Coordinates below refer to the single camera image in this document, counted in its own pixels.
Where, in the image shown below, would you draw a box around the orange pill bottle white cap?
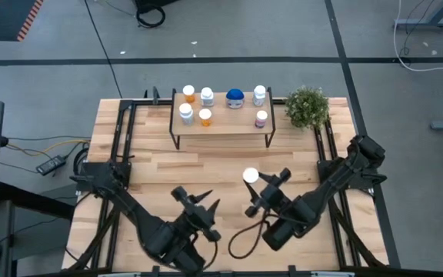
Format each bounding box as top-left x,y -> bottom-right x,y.
182,85 -> 196,104
198,108 -> 213,128

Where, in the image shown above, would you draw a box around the black power adapter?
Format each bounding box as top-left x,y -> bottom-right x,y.
35,155 -> 68,177

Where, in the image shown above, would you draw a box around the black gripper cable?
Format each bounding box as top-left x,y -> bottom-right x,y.
190,230 -> 219,272
227,209 -> 269,260

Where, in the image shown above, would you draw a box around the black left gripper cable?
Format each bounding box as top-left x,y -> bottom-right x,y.
190,230 -> 219,272

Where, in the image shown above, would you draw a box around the long black floor cable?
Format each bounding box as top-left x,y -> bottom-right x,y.
84,0 -> 123,98

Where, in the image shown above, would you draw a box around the clear grey bottle white cap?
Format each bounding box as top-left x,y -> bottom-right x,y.
178,102 -> 195,126

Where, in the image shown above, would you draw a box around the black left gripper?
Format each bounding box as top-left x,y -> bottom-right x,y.
171,185 -> 222,242

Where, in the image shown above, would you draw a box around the white floor cable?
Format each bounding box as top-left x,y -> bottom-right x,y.
392,0 -> 443,73

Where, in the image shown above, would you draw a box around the small green potted plant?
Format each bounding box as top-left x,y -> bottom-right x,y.
284,85 -> 332,131

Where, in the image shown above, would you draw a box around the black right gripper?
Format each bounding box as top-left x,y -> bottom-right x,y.
243,168 -> 292,218

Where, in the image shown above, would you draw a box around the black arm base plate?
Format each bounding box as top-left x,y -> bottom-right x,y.
69,160 -> 132,193
317,159 -> 388,192

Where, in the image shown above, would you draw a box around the black mat orange striped edge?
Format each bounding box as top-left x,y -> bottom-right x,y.
0,0 -> 45,53

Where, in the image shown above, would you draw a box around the coiled black cable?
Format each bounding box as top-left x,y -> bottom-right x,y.
132,0 -> 180,29

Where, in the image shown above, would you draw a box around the white jar blue lid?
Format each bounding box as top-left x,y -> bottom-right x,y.
225,88 -> 246,110

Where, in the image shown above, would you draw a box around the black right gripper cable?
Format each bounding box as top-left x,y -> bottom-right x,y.
227,209 -> 269,260

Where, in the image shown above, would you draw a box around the wooden shelf black metal legs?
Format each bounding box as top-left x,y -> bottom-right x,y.
168,87 -> 277,150

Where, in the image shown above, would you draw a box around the pink bottle white cap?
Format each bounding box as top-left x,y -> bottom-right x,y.
254,109 -> 269,129

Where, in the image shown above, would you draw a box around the grey metal desk leg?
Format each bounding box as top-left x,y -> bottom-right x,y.
393,0 -> 443,31

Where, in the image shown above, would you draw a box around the white capped medicine bottle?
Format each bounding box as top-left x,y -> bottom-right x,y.
241,166 -> 260,185

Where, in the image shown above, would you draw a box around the black aluminium table frame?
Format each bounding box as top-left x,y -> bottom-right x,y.
65,98 -> 390,277

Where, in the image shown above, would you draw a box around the yellow floor cable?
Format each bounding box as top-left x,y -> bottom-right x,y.
5,138 -> 92,159

